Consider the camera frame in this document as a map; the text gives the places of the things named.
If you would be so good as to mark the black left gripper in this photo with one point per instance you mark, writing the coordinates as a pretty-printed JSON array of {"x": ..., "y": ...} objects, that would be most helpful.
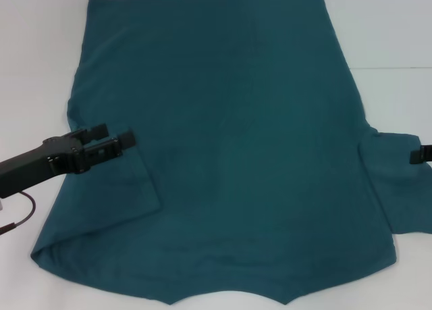
[{"x": 30, "y": 166}]

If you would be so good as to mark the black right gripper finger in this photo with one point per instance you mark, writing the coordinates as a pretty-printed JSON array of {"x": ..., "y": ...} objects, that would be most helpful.
[{"x": 418, "y": 157}]

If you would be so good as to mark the blue teal shirt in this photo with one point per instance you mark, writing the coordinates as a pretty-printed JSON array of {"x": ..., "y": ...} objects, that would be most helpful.
[{"x": 219, "y": 121}]

